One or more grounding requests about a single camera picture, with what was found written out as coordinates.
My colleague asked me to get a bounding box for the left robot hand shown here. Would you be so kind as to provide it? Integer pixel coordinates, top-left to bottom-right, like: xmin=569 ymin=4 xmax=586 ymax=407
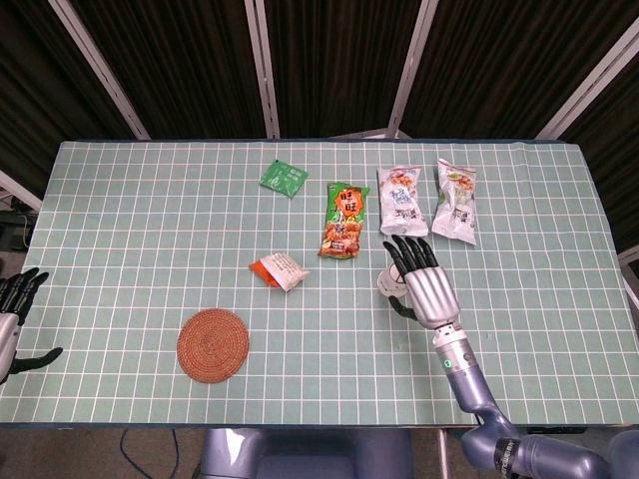
xmin=0 ymin=267 xmax=64 ymax=385

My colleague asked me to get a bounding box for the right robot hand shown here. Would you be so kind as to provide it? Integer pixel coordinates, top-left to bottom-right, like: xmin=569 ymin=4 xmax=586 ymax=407
xmin=382 ymin=235 xmax=460 ymax=329

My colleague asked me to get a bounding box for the white paper cup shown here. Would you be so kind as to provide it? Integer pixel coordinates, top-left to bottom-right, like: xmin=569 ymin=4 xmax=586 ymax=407
xmin=376 ymin=263 xmax=411 ymax=297

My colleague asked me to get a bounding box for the green grid tablecloth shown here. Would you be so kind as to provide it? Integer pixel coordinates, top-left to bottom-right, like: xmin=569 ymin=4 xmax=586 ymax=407
xmin=0 ymin=139 xmax=639 ymax=431

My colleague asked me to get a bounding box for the black floor device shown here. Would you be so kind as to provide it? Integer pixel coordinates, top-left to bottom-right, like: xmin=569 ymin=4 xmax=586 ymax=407
xmin=0 ymin=209 xmax=37 ymax=250

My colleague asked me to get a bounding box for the white snack bag green print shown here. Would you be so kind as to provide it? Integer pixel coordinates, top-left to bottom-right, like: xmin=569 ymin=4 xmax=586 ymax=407
xmin=430 ymin=158 xmax=478 ymax=245

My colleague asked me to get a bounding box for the white snack bag blue print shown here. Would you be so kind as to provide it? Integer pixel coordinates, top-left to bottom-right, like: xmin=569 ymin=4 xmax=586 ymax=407
xmin=376 ymin=166 xmax=430 ymax=238

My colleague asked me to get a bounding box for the green orange snack bag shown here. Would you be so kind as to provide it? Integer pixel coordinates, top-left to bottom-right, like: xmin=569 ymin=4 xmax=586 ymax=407
xmin=317 ymin=182 xmax=371 ymax=260

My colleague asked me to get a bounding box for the orange white snack packet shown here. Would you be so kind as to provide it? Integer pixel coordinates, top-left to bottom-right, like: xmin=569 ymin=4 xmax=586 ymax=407
xmin=249 ymin=251 xmax=311 ymax=293

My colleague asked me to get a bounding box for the green sachet packet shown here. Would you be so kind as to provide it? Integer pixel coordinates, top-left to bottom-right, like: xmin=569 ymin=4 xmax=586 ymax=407
xmin=259 ymin=160 xmax=310 ymax=200

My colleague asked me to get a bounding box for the dark fabric screen panel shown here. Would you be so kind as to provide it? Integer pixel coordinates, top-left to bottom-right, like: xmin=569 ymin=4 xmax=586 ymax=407
xmin=398 ymin=0 xmax=639 ymax=140
xmin=69 ymin=0 xmax=267 ymax=141
xmin=262 ymin=0 xmax=424 ymax=140
xmin=558 ymin=44 xmax=639 ymax=253
xmin=0 ymin=0 xmax=137 ymax=201

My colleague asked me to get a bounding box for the blue-grey robot torso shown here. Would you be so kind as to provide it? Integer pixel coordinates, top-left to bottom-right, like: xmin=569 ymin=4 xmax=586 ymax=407
xmin=199 ymin=427 xmax=415 ymax=479

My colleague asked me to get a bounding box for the round woven rattan coaster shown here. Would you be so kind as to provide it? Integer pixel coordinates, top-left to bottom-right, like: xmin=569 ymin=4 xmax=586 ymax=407
xmin=177 ymin=308 xmax=251 ymax=384

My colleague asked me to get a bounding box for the white screen frame post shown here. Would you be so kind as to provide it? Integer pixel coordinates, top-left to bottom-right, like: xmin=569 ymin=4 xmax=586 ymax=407
xmin=0 ymin=169 xmax=44 ymax=212
xmin=243 ymin=0 xmax=282 ymax=140
xmin=385 ymin=0 xmax=439 ymax=140
xmin=534 ymin=22 xmax=639 ymax=140
xmin=48 ymin=0 xmax=152 ymax=141

